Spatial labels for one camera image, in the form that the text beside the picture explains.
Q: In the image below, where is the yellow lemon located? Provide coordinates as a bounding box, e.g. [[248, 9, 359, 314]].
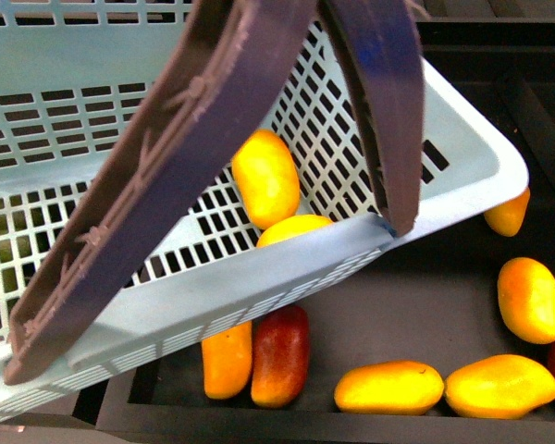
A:
[[256, 215, 333, 248]]

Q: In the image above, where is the yellow mango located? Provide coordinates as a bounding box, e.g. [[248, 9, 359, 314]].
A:
[[497, 257, 555, 344], [231, 129, 301, 229], [334, 360, 444, 415], [444, 354, 555, 419]]

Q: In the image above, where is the brown basket handle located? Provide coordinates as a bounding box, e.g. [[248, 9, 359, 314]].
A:
[[3, 1, 425, 386]]

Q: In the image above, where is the light blue plastic basket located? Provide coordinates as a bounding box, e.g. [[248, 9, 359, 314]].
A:
[[0, 1, 528, 423]]

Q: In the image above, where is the red mango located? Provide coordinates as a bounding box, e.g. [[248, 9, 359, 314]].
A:
[[251, 305, 310, 409]]

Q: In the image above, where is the orange mango left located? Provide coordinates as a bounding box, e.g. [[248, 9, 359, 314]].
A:
[[201, 321, 253, 401]]

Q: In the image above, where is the orange mango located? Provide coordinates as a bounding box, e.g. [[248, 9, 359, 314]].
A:
[[201, 321, 253, 401], [484, 188, 531, 237]]

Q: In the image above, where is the orange mango upper right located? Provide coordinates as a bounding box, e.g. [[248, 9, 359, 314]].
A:
[[484, 188, 531, 237]]

